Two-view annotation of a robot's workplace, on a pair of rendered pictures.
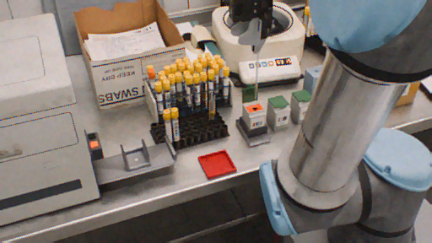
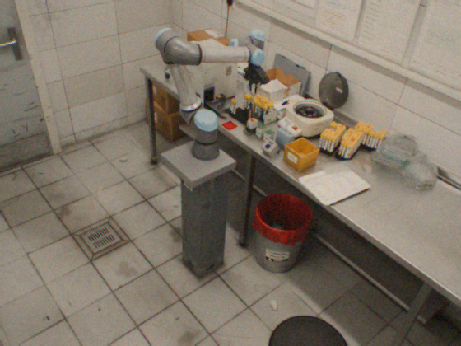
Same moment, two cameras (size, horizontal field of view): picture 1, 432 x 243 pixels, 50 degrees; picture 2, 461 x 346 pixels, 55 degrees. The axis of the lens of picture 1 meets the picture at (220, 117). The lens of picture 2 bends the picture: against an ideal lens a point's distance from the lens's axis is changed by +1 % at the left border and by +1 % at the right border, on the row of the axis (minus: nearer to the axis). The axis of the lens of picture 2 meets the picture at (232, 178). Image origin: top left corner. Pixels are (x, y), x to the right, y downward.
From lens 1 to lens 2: 2.20 m
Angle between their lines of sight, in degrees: 52
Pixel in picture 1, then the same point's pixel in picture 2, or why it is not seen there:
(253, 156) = (238, 133)
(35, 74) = not seen: hidden behind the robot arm
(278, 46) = (296, 119)
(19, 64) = not seen: hidden behind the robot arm
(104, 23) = (282, 78)
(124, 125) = (239, 104)
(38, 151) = (195, 77)
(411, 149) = (207, 118)
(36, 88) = not seen: hidden behind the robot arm
